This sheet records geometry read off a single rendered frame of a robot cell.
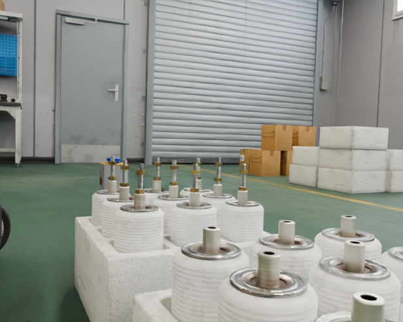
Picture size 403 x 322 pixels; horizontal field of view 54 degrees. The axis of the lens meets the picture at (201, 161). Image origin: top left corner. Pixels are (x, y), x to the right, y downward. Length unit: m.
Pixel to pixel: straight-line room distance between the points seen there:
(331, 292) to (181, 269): 0.17
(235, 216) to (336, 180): 2.68
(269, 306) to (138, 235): 0.43
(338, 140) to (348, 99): 4.29
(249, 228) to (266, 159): 3.73
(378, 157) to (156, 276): 3.00
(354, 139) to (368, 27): 4.50
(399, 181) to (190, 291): 3.36
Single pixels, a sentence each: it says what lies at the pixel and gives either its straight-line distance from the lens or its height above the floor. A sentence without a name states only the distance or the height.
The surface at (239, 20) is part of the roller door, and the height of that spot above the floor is 2.38.
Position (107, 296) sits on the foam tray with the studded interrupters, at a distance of 0.74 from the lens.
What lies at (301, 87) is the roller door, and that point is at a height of 1.40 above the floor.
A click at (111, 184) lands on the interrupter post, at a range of 1.00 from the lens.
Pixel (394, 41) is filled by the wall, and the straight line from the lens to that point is 7.24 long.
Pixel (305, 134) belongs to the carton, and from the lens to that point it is 4.90.
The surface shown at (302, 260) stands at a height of 0.24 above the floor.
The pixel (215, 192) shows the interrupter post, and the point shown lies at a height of 0.26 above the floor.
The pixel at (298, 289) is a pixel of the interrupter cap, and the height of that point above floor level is 0.25.
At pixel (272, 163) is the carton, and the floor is 0.14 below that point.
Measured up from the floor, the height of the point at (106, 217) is 0.22.
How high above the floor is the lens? 0.39
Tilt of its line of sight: 3 degrees down
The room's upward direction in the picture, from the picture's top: 2 degrees clockwise
